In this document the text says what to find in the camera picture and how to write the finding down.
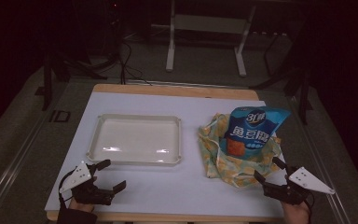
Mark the black stand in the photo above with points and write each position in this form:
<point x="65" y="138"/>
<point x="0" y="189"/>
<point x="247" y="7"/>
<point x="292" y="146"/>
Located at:
<point x="303" y="90"/>
<point x="48" y="81"/>

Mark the white plastic tray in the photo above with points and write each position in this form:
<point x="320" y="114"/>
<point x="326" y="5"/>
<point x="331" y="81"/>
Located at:
<point x="136" y="140"/>

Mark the person's left hand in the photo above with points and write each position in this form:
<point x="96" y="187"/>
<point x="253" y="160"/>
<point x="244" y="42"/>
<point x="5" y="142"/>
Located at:
<point x="80" y="207"/>

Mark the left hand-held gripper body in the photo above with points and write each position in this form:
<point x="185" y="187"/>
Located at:
<point x="82" y="182"/>

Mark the white metal stand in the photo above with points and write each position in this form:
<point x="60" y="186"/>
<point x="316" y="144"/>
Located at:
<point x="240" y="49"/>

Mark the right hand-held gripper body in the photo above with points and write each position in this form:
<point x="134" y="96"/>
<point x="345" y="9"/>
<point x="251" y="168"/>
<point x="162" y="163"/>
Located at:
<point x="292" y="191"/>

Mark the blue snack bag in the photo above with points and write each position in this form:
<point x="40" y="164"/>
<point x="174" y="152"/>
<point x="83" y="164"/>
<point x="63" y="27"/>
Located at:
<point x="251" y="130"/>

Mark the wooden table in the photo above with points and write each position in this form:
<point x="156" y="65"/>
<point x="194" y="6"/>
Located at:
<point x="174" y="90"/>

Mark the person's right hand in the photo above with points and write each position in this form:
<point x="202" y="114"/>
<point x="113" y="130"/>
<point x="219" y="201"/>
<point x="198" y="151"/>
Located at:
<point x="296" y="213"/>

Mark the white table sheet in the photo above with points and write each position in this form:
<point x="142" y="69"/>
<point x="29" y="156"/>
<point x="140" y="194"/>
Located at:
<point x="167" y="193"/>

